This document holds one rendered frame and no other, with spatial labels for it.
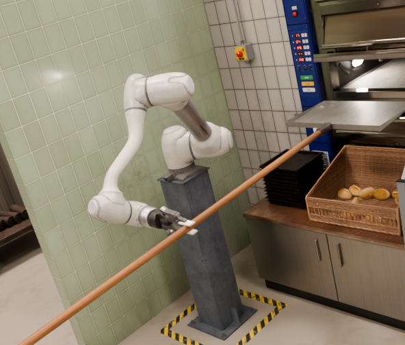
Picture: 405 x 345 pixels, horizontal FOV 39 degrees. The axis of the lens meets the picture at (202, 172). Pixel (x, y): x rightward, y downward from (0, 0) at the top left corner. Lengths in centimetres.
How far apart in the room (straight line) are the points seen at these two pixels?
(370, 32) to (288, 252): 133
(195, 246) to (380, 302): 105
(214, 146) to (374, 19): 108
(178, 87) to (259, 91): 138
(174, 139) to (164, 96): 58
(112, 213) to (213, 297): 127
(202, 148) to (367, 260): 105
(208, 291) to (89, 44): 159
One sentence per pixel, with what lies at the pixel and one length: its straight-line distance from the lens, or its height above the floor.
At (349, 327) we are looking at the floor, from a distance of 344.
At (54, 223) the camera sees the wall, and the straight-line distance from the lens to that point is 332.
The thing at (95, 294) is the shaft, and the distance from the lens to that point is 204.
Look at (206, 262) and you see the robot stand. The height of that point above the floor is 49.
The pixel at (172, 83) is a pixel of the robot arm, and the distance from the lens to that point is 255.
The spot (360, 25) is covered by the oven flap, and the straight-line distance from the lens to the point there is 330.
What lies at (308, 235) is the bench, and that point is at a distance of 332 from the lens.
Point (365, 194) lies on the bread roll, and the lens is 342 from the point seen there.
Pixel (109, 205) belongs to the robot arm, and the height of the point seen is 127.
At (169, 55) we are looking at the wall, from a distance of 374.
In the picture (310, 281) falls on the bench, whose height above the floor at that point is 19.
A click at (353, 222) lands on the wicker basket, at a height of 62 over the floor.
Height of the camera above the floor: 210
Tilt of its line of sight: 20 degrees down
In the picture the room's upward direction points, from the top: 14 degrees counter-clockwise
